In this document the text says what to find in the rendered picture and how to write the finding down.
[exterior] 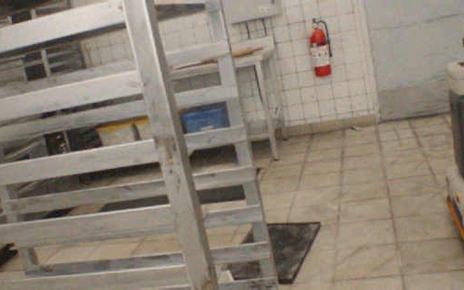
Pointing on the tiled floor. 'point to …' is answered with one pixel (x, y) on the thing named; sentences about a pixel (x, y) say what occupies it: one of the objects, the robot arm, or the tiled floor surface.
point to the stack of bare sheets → (289, 247)
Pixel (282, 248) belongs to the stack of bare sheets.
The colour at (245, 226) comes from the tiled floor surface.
